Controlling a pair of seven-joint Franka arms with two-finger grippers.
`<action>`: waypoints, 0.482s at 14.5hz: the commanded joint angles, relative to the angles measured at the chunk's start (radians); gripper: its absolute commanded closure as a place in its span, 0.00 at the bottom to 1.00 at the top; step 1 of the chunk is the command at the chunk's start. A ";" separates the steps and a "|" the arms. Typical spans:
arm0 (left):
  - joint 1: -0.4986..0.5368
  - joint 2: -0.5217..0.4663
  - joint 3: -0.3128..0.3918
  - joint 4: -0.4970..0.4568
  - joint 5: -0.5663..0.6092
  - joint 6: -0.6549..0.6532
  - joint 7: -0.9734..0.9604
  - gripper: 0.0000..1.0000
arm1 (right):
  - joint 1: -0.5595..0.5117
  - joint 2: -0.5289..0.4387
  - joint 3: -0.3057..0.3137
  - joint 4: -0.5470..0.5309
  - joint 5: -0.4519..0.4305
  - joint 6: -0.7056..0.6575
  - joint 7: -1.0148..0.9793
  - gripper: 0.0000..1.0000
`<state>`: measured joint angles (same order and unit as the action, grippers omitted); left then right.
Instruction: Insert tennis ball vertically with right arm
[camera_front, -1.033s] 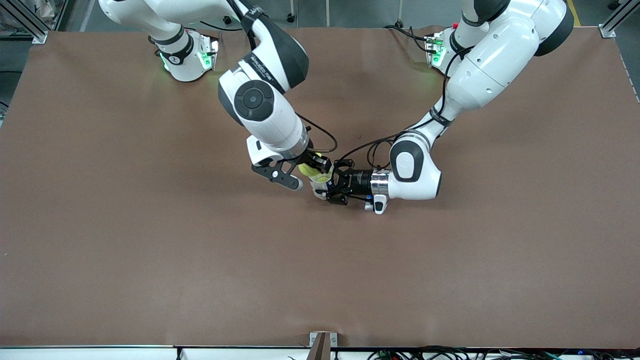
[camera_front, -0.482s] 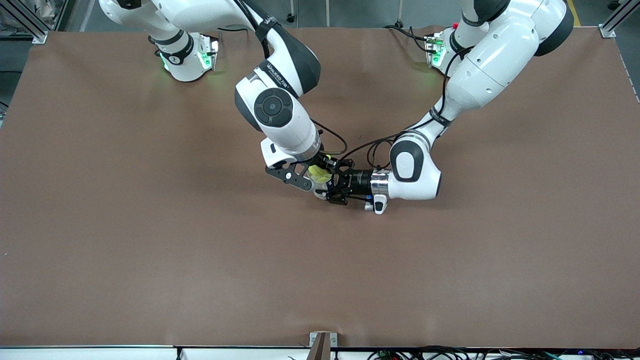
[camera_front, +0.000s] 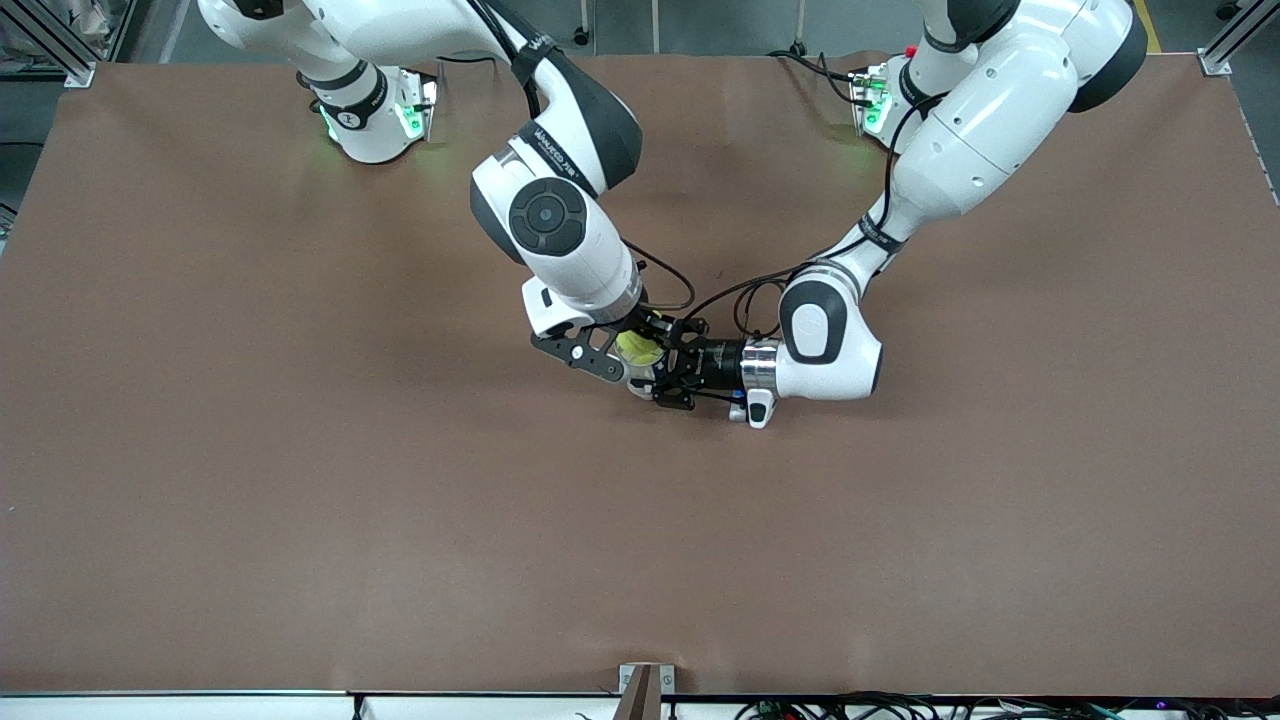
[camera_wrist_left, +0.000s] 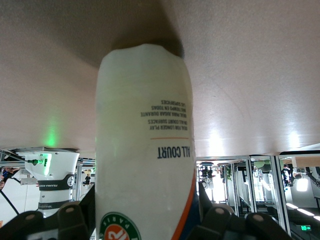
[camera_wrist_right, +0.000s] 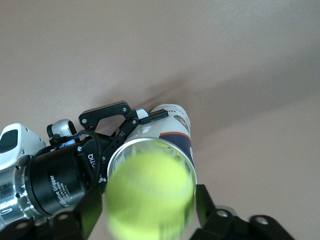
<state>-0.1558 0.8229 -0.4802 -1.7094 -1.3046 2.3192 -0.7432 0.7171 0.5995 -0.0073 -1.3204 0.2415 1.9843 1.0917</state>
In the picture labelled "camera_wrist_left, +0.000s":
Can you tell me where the thin black cable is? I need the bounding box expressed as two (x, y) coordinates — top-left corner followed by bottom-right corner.
(0, 188), (20, 216)

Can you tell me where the person in blue shirt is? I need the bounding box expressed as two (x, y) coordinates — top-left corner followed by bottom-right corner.
(0, 166), (21, 191)

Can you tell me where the aluminium frame workcell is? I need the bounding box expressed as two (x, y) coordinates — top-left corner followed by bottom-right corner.
(234, 154), (285, 221)

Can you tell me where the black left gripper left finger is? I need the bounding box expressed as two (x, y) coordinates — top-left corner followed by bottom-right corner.
(0, 186), (97, 240)

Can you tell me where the white blue tennis ball can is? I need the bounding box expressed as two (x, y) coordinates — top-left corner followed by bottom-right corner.
(94, 43), (201, 240)

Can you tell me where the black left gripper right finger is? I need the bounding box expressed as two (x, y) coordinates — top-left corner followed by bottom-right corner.
(189, 181), (293, 240)

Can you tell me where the large table cover mat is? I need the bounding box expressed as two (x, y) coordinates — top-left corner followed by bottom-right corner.
(0, 0), (320, 161)

